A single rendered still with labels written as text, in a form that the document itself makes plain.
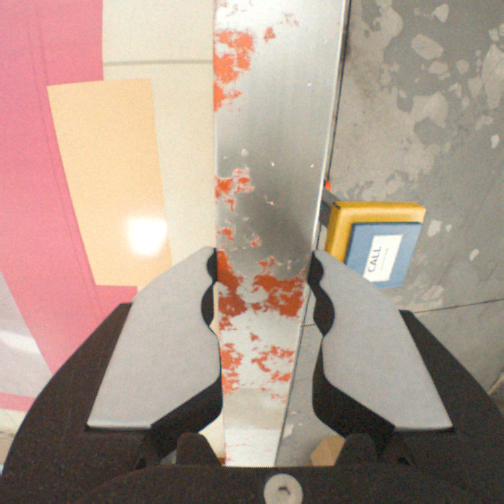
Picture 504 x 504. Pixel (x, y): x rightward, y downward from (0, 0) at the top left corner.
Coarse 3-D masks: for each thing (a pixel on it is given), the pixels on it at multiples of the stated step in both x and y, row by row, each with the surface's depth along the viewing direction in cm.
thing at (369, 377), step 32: (320, 256) 11; (320, 288) 9; (352, 288) 9; (320, 320) 9; (352, 320) 8; (384, 320) 8; (320, 352) 7; (352, 352) 7; (384, 352) 7; (416, 352) 7; (320, 384) 7; (352, 384) 6; (384, 384) 6; (416, 384) 6; (320, 416) 7; (352, 416) 6; (384, 416) 5; (416, 416) 5; (448, 416) 5
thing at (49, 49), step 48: (0, 0) 9; (48, 0) 9; (96, 0) 9; (0, 48) 10; (48, 48) 10; (96, 48) 10; (0, 96) 11; (48, 96) 11; (0, 144) 12; (48, 144) 12; (0, 192) 13; (48, 192) 13
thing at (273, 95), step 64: (256, 0) 7; (320, 0) 7; (256, 64) 8; (320, 64) 8; (256, 128) 9; (320, 128) 9; (256, 192) 10; (320, 192) 10; (256, 256) 11; (256, 320) 13; (256, 384) 15; (0, 448) 25; (256, 448) 19
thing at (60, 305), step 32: (0, 224) 14; (32, 224) 14; (64, 224) 14; (0, 256) 15; (32, 256) 15; (64, 256) 15; (0, 288) 16; (32, 288) 16; (64, 288) 16; (96, 288) 16; (128, 288) 16; (0, 320) 18; (32, 320) 18; (64, 320) 17; (96, 320) 17; (0, 352) 19; (32, 352) 19; (64, 352) 19; (0, 384) 21; (32, 384) 21
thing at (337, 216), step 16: (320, 208) 51; (336, 208) 35; (352, 208) 34; (368, 208) 34; (384, 208) 35; (400, 208) 35; (416, 208) 36; (336, 224) 35; (336, 240) 36; (336, 256) 37
